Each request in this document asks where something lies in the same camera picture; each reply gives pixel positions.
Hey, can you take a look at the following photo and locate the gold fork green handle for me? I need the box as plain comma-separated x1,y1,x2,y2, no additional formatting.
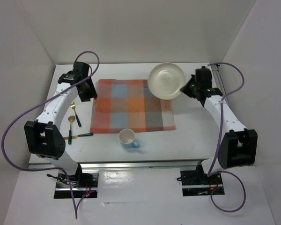
70,102,82,127

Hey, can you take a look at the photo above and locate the cream ceramic plate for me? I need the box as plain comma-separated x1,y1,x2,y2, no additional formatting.
148,62,187,100

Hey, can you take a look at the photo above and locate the orange blue checkered cloth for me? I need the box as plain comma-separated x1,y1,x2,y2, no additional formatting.
90,79,176,134

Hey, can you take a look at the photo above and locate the light blue mug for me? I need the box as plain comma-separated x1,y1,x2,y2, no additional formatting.
118,128,140,149

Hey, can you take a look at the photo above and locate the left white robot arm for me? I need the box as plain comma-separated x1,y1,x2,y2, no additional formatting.
24,62,97,187

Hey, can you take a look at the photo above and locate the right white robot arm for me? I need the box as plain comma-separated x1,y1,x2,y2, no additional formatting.
181,67,258,184

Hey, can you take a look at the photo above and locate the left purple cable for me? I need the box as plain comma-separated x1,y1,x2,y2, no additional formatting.
1,51,100,219

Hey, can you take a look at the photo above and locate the aluminium right side rail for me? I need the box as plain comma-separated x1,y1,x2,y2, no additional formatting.
210,62,246,160

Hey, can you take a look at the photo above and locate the aluminium rail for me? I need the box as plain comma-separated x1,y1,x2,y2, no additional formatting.
27,158,249,171
210,62,246,160

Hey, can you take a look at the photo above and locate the gold spoon green handle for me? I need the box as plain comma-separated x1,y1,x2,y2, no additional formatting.
68,115,76,145

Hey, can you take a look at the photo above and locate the gold knife green handle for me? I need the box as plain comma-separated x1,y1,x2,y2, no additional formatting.
63,133,94,140

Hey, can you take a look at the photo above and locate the aluminium front rail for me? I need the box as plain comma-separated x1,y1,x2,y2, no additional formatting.
27,158,249,171

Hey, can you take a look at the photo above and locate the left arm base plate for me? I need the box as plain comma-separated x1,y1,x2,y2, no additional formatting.
47,172,99,199

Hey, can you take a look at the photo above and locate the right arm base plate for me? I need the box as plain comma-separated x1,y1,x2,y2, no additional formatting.
176,170,225,196

